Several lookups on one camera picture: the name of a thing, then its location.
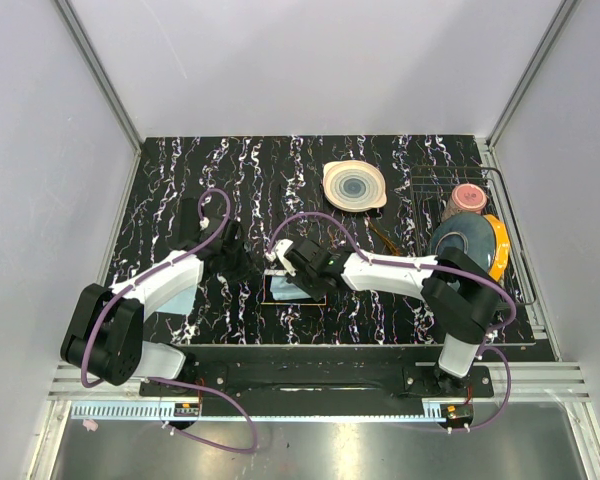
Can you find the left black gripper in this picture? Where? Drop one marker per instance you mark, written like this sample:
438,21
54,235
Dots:
247,267

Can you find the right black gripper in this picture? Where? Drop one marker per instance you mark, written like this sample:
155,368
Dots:
316,294

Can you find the light blue cleaning cloth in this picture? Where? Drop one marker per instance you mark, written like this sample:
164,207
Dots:
282,290

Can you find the white geometric glasses case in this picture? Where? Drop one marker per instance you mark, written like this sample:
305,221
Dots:
266,298

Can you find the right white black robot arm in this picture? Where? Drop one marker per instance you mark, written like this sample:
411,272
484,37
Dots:
461,296

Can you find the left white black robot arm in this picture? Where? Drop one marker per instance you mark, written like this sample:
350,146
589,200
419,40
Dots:
105,336

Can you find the black rectangular glasses case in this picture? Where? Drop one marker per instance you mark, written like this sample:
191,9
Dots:
188,225

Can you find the beige plate with blue rings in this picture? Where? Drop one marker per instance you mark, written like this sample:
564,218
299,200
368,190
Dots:
354,186

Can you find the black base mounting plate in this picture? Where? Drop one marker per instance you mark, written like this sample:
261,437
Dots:
403,371

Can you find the dark blue bowl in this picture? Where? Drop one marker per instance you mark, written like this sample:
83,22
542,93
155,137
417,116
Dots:
468,232

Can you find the pink cup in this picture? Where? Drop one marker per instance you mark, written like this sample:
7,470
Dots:
467,197

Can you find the yellow bowl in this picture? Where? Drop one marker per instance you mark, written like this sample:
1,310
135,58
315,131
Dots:
502,248

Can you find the black wire dish rack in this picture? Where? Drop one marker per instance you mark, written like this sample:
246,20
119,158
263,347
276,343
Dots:
430,190

